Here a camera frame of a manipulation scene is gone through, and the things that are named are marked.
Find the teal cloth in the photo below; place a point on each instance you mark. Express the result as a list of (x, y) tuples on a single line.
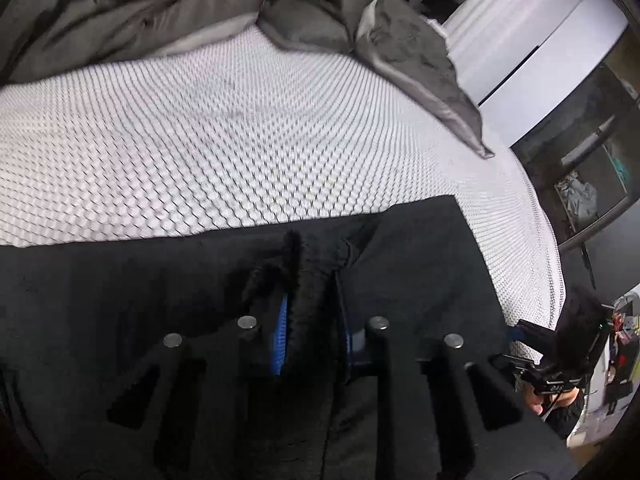
[(621, 167)]

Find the black pants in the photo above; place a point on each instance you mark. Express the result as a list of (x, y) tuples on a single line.
[(150, 285)]

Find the person's right forearm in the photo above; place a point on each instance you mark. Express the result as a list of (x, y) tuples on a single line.
[(570, 420)]

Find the grey crumpled cloth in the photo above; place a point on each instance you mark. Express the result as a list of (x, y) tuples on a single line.
[(580, 195)]

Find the person's right hand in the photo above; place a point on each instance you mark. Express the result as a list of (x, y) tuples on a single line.
[(534, 402)]

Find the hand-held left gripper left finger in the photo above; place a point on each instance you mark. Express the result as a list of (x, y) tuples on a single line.
[(281, 340)]

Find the grey duvet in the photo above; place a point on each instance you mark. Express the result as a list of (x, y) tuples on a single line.
[(150, 5)]

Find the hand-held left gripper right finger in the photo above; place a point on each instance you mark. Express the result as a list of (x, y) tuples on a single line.
[(350, 345)]

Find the white honeycomb mattress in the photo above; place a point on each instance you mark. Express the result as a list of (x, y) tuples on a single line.
[(225, 135)]

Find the black fuzzy cloth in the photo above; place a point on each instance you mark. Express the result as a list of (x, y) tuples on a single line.
[(582, 315)]

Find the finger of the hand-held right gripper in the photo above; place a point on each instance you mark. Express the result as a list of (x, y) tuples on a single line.
[(515, 364), (532, 336)]

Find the white wardrobe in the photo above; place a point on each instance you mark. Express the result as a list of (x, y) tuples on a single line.
[(530, 45)]

